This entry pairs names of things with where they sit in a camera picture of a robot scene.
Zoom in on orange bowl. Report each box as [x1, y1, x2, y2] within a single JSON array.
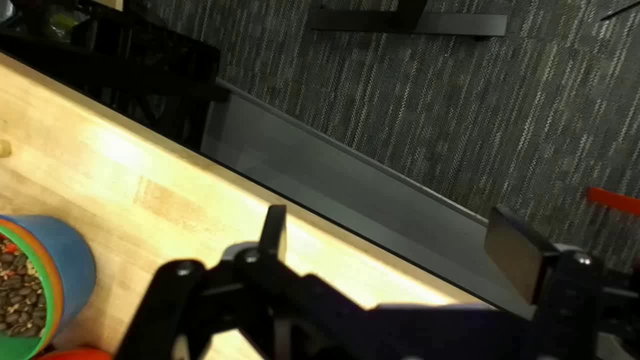
[[0, 217, 67, 349]]

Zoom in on green bowl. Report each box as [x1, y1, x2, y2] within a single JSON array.
[[0, 222, 58, 360]]

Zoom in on red bowl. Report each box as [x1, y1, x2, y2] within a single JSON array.
[[36, 343, 116, 360]]

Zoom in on blue bowl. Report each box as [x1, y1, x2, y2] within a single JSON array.
[[0, 214, 99, 352]]

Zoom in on black floor stand base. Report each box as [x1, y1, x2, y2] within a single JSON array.
[[308, 0, 509, 40]]

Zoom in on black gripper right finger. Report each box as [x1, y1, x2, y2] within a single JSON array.
[[481, 204, 640, 360]]

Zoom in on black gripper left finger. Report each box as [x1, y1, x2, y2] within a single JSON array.
[[116, 202, 366, 360]]

